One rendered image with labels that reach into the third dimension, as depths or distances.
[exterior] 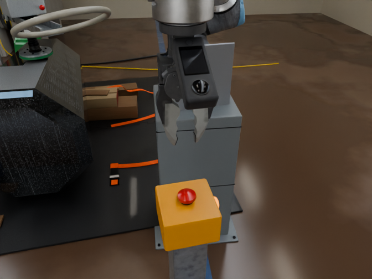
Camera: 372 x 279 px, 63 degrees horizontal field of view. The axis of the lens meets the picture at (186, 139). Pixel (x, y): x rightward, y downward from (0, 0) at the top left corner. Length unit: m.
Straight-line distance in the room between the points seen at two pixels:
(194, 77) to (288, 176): 2.09
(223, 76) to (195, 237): 0.93
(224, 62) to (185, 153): 0.46
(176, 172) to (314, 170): 1.35
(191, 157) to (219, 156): 0.14
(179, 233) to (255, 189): 1.70
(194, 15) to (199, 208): 0.37
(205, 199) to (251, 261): 1.27
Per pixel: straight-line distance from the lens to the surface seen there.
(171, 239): 0.64
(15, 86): 2.03
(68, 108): 1.99
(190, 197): 0.63
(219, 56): 1.39
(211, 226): 0.63
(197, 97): 0.41
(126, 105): 3.04
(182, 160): 1.50
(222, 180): 1.63
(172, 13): 0.44
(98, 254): 1.95
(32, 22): 1.53
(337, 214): 2.30
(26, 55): 2.35
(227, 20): 1.46
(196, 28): 0.46
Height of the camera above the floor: 1.54
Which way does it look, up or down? 34 degrees down
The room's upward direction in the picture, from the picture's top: straight up
